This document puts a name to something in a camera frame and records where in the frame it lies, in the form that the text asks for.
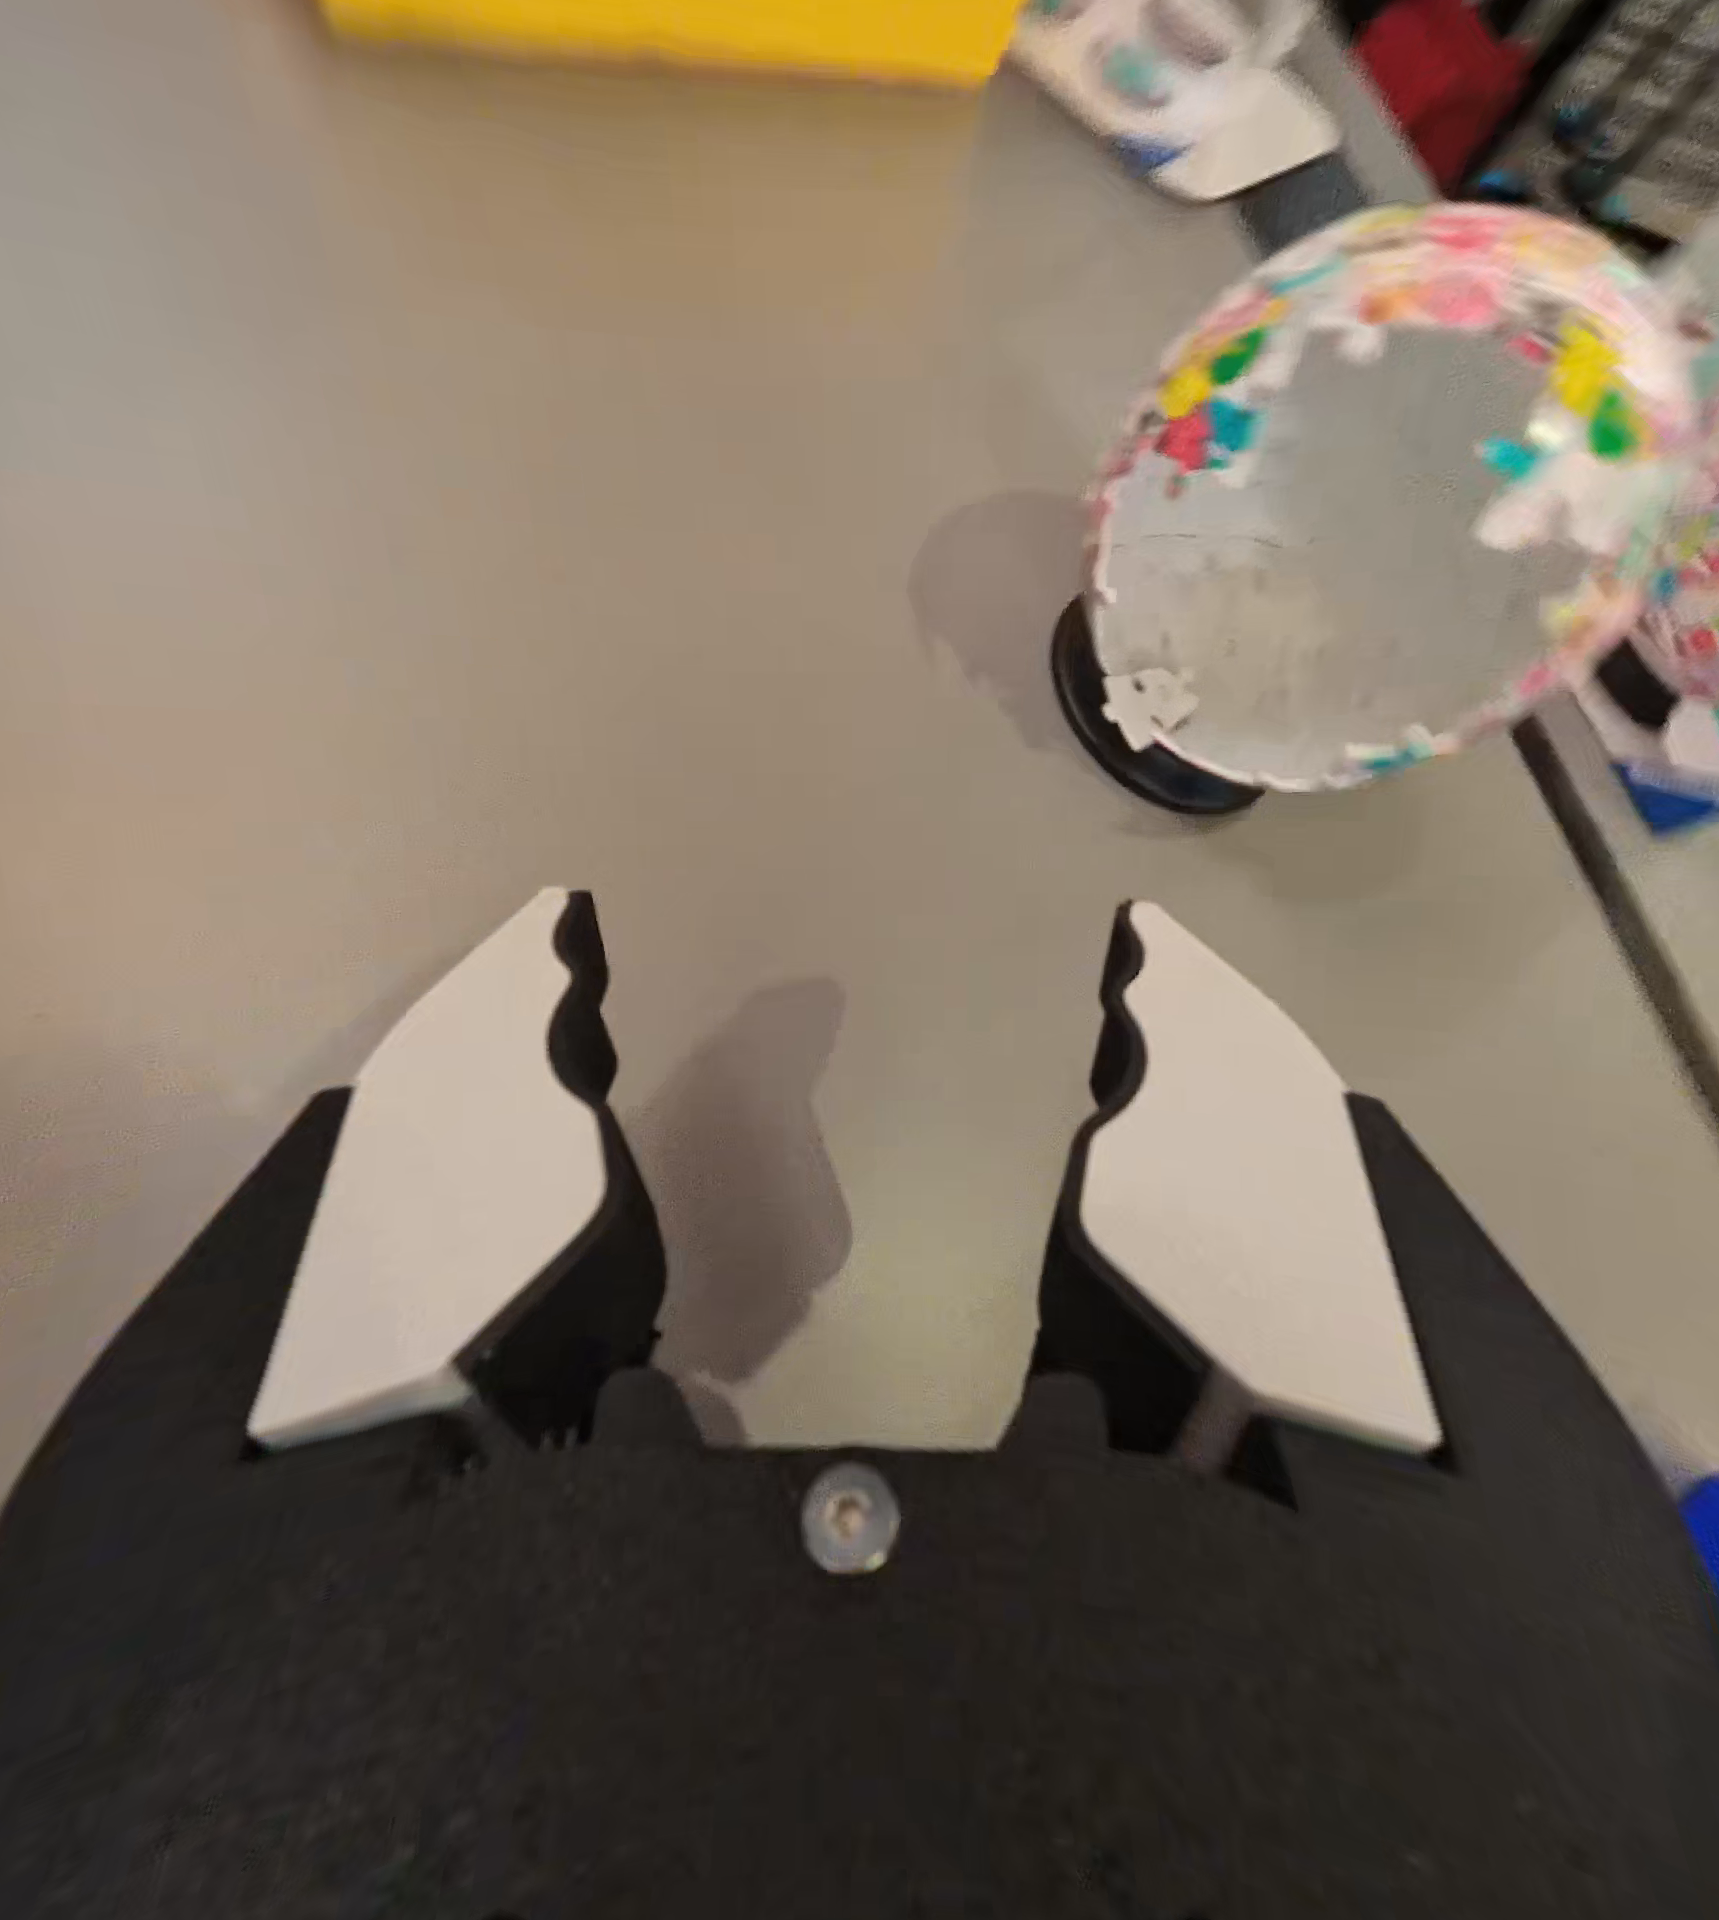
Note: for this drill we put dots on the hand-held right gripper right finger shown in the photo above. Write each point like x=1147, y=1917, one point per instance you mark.
x=1249, y=1200

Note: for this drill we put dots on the red box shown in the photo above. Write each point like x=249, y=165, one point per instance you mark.
x=1444, y=75

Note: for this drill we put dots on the colourful puzzle ball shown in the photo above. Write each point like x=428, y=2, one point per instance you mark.
x=1337, y=569

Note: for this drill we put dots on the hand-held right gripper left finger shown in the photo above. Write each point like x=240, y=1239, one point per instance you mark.
x=423, y=1200

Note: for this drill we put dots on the yellow box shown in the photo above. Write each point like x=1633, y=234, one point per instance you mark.
x=679, y=29

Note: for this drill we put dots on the black ball stand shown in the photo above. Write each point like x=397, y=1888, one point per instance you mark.
x=1099, y=735

